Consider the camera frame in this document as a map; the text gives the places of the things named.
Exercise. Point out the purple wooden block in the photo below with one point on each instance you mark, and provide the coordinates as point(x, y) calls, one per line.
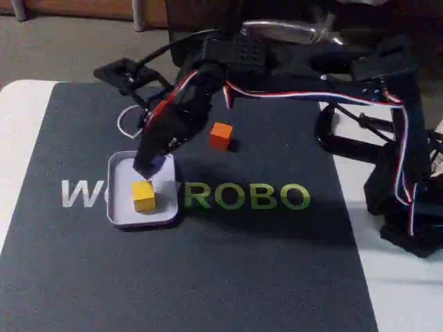
point(157, 167)

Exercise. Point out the orange wooden block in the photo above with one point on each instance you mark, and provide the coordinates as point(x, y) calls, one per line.
point(220, 136)

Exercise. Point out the yellow wooden block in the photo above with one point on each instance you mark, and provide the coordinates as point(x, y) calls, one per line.
point(143, 197)

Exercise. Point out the pale lavender tray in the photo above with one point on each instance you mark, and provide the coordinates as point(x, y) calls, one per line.
point(166, 207)

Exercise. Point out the dark brown furniture block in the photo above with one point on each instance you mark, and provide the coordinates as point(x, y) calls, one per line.
point(200, 14)

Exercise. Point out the grey metal leg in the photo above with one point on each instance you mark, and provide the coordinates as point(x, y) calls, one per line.
point(18, 8)
point(139, 15)

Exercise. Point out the chrome office chair base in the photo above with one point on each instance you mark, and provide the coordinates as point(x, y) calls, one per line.
point(277, 29)

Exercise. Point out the black mat with WOWROBO print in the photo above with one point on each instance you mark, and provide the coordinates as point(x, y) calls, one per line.
point(207, 276)

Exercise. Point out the black table clamp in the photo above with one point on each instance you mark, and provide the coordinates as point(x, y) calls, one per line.
point(325, 135)

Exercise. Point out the brown wooden furniture panel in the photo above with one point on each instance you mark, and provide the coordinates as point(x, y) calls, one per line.
point(76, 7)

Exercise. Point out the black gripper camera mount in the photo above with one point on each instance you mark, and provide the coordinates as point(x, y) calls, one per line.
point(117, 74)

